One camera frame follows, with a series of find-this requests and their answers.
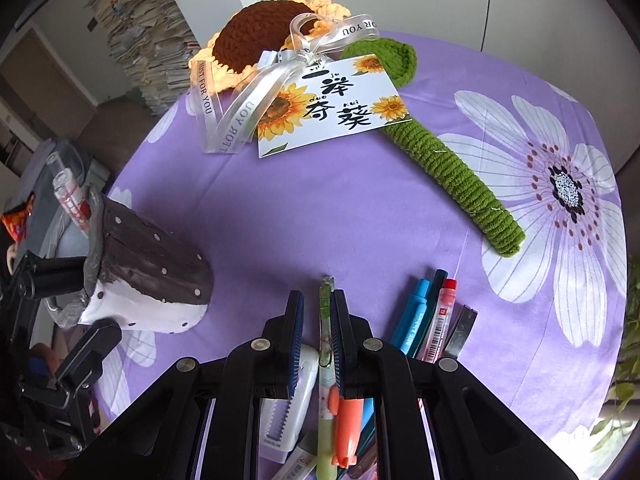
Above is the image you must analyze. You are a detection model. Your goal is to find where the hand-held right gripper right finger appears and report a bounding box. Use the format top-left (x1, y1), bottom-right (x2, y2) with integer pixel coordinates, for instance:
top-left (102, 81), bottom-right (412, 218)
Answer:
top-left (328, 289), bottom-right (579, 480)

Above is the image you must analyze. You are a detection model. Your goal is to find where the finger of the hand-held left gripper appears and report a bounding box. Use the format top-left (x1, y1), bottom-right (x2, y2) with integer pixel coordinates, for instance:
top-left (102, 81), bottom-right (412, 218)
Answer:
top-left (17, 255), bottom-right (89, 302)
top-left (54, 320), bottom-right (124, 394)

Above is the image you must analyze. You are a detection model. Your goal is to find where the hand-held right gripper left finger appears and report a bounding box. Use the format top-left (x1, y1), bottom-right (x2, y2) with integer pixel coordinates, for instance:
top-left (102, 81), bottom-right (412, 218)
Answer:
top-left (65, 290), bottom-right (307, 480)

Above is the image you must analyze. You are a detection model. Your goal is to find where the light green pen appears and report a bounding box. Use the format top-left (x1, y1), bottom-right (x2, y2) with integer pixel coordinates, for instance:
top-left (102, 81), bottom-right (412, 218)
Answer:
top-left (317, 275), bottom-right (337, 472)

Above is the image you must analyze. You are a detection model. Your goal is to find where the brown polka dot pencil case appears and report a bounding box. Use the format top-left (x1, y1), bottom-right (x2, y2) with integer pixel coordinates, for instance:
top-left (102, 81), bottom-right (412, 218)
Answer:
top-left (47, 182), bottom-right (216, 337)

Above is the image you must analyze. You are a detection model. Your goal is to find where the red cap pen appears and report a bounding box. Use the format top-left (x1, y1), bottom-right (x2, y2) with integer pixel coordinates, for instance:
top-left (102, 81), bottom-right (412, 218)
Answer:
top-left (416, 278), bottom-right (459, 362)

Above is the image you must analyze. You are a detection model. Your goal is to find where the white correction tape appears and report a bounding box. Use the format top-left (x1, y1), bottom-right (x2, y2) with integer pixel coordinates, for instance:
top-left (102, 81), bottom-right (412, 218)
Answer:
top-left (259, 344), bottom-right (321, 467)

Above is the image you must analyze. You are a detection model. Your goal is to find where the orange snack bag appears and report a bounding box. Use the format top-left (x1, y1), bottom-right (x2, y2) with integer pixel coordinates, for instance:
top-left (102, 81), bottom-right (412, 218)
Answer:
top-left (0, 209), bottom-right (27, 249)

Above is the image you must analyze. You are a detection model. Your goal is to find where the light blue pen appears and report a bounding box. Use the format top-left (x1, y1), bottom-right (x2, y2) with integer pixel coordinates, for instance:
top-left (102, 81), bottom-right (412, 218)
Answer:
top-left (389, 278), bottom-right (432, 358)

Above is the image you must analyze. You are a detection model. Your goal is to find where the teal pen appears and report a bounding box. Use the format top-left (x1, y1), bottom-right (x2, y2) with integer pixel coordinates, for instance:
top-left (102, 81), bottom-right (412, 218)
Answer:
top-left (360, 399), bottom-right (377, 461)

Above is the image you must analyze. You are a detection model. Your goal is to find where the orange pen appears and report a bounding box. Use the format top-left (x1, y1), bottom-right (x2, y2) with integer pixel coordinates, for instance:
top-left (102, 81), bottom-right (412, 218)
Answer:
top-left (332, 395), bottom-right (364, 467)

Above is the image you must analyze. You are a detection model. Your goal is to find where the dark blue pen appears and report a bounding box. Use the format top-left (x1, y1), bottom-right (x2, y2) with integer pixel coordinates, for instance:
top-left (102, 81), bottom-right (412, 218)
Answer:
top-left (426, 269), bottom-right (449, 313)

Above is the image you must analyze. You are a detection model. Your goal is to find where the grey black pen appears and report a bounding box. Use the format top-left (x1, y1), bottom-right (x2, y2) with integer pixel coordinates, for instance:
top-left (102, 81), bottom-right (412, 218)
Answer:
top-left (442, 304), bottom-right (479, 361)

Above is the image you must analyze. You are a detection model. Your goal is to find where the white highlighter pen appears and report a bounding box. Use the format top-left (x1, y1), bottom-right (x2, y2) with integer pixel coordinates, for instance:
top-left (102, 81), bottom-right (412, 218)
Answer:
top-left (282, 446), bottom-right (321, 480)

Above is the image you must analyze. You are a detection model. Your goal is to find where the purple floral tablecloth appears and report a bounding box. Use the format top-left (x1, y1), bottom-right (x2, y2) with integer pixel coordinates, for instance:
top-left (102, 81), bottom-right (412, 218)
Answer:
top-left (92, 30), bottom-right (629, 480)

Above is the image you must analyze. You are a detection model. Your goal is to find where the brown door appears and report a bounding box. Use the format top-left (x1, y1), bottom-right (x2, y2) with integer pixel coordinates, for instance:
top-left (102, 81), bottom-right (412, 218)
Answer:
top-left (0, 26), bottom-right (97, 127)

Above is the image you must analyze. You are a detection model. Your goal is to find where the sunflower print card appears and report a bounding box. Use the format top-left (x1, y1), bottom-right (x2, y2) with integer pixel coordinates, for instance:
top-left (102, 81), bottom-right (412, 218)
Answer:
top-left (256, 53), bottom-right (412, 159)

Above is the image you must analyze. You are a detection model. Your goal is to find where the white printed ribbon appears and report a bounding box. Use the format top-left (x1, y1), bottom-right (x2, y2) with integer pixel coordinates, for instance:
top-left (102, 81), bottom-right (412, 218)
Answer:
top-left (192, 11), bottom-right (382, 156)

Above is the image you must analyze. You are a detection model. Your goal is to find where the tall stack of papers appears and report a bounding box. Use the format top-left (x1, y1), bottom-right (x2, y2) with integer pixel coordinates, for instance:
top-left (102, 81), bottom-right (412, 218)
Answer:
top-left (82, 0), bottom-right (202, 117)

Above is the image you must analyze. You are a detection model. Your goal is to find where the green potted plant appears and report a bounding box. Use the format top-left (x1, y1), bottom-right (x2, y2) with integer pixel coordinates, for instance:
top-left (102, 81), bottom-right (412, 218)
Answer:
top-left (596, 339), bottom-right (640, 455)

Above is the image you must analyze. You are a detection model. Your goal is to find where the crochet sunflower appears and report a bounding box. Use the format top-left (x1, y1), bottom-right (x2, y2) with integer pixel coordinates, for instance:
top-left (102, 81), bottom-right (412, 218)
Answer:
top-left (189, 0), bottom-right (527, 259)

